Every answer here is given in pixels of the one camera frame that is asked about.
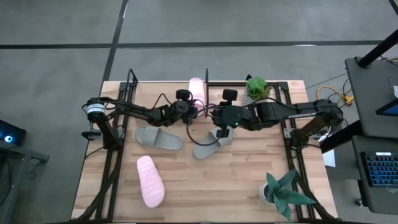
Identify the green succulent in patterned pot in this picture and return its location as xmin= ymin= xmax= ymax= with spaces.
xmin=241 ymin=76 xmax=272 ymax=108

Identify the teal leafy plant white pot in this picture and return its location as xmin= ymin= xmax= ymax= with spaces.
xmin=258 ymin=169 xmax=317 ymax=222

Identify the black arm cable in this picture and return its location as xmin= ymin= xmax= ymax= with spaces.
xmin=185 ymin=114 xmax=222 ymax=147
xmin=152 ymin=92 xmax=175 ymax=110

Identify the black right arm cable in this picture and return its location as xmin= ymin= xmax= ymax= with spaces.
xmin=185 ymin=114 xmax=222 ymax=147

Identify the black tablet with blue screen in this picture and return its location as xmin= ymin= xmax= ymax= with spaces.
xmin=375 ymin=99 xmax=398 ymax=118

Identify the grey rubber slide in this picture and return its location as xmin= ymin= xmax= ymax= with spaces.
xmin=192 ymin=126 xmax=234 ymax=161
xmin=134 ymin=126 xmax=183 ymax=151

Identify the pink rubber slide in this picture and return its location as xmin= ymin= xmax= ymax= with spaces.
xmin=136 ymin=155 xmax=165 ymax=208
xmin=188 ymin=77 xmax=206 ymax=115

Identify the black floor cable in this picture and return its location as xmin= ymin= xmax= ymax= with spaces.
xmin=306 ymin=73 xmax=348 ymax=90

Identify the black device with blue light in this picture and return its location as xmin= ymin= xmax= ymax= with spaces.
xmin=0 ymin=119 xmax=27 ymax=147

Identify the white paper sheet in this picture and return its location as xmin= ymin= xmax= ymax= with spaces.
xmin=322 ymin=149 xmax=336 ymax=168

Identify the yellow cable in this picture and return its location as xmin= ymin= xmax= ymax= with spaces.
xmin=316 ymin=85 xmax=355 ymax=105

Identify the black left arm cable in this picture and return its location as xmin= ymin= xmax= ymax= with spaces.
xmin=152 ymin=92 xmax=175 ymax=110

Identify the black table rig frame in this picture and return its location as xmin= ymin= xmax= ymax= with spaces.
xmin=73 ymin=79 xmax=340 ymax=223

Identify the black slanted pole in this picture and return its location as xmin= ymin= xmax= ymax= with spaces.
xmin=357 ymin=29 xmax=398 ymax=68

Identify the wooden shelf with black frame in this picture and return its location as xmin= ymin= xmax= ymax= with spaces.
xmin=124 ymin=68 xmax=210 ymax=118

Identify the grey workstation cart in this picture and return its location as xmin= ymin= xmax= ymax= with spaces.
xmin=344 ymin=57 xmax=398 ymax=215

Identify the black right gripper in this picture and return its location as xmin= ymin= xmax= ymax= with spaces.
xmin=212 ymin=89 xmax=239 ymax=139

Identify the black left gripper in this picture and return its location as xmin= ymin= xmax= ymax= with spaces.
xmin=167 ymin=89 xmax=200 ymax=127

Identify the grey metal stand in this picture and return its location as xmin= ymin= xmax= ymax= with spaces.
xmin=0 ymin=146 xmax=50 ymax=224

